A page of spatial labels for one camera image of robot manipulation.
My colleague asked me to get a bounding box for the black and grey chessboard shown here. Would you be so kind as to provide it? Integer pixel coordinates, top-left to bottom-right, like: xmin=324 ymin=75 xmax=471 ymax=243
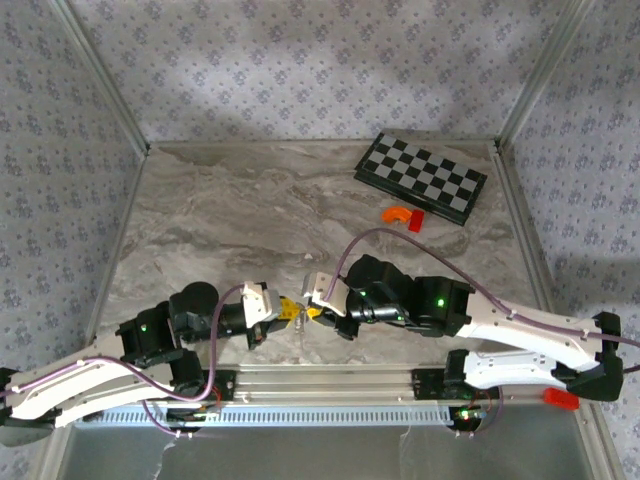
xmin=353 ymin=132 xmax=489 ymax=227

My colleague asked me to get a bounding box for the grey metal panel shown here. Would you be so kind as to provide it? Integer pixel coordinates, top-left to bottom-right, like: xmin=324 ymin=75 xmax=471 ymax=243
xmin=59 ymin=424 xmax=596 ymax=480

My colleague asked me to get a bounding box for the long red plastic block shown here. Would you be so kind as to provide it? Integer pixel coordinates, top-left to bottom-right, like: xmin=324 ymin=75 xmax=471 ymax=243
xmin=544 ymin=387 xmax=581 ymax=412

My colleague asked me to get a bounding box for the aluminium frame rail with slots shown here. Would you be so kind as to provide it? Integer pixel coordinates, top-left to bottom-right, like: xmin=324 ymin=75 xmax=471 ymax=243
xmin=58 ymin=363 xmax=600 ymax=407

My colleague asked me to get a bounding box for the slotted white cable duct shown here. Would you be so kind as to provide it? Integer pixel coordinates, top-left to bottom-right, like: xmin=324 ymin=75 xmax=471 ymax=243
xmin=99 ymin=403 xmax=454 ymax=429

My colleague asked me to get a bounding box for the aluminium side rail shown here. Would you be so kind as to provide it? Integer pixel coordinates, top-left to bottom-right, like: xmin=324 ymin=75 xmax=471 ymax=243
xmin=492 ymin=142 xmax=572 ymax=364
xmin=74 ymin=147 xmax=151 ymax=366

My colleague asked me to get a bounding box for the thin aluminium wall rail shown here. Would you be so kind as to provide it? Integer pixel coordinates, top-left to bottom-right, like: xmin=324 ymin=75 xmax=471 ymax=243
xmin=147 ymin=138 xmax=501 ymax=150

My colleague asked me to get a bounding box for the short aluminium frame post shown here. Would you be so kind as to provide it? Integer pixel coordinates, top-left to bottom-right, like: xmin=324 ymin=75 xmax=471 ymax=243
xmin=574 ymin=399 xmax=626 ymax=480

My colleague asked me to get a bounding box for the aluminium corner post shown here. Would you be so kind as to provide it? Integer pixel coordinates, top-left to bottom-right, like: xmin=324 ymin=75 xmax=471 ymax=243
xmin=496 ymin=0 xmax=589 ymax=147
xmin=48 ymin=0 xmax=152 ymax=155

